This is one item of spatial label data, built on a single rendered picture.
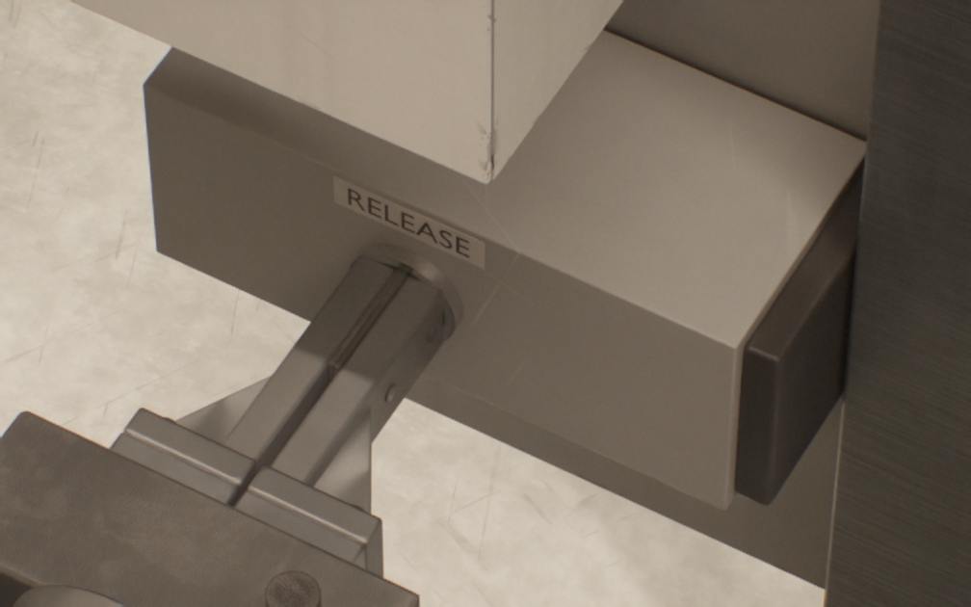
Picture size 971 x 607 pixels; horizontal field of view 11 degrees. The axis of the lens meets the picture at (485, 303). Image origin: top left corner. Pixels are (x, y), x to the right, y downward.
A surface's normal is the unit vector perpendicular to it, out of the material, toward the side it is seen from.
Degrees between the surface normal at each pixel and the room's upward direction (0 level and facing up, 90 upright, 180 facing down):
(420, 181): 0
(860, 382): 90
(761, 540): 90
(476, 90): 90
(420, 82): 90
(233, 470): 0
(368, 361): 0
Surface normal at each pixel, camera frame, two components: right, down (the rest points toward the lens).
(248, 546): 0.00, -0.61
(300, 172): -0.49, 0.69
